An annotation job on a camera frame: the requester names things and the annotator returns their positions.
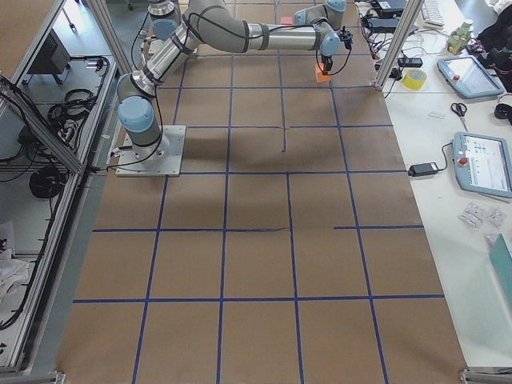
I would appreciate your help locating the white keyboard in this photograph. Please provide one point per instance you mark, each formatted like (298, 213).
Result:
(430, 14)

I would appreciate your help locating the teach pendant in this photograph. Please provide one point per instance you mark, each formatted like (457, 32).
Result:
(468, 77)
(482, 164)

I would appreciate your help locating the lower teach pendant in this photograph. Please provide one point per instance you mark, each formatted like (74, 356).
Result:
(482, 164)

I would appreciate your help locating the black scissors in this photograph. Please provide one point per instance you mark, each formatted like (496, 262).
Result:
(460, 110)

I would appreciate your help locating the orange foam cube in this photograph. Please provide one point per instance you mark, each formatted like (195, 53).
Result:
(319, 75)

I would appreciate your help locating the aluminium frame post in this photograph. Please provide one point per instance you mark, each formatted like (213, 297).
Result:
(409, 15)

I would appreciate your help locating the black control box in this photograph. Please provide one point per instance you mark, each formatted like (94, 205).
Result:
(52, 59)

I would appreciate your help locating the upper teach pendant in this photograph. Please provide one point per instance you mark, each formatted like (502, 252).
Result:
(468, 77)

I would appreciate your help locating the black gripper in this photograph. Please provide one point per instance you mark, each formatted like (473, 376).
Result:
(326, 62)

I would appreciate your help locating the black power brick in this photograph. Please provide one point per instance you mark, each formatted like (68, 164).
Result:
(423, 169)

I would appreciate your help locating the plastic parts bag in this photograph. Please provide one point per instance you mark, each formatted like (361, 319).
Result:
(473, 215)

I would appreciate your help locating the teal board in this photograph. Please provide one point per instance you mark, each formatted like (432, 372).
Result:
(500, 258)

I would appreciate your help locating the yellow tape roll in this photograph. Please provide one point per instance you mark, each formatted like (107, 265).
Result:
(414, 79)

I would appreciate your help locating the pink foam cube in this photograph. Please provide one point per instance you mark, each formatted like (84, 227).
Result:
(286, 21)

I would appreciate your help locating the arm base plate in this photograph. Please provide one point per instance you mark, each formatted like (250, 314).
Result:
(152, 161)

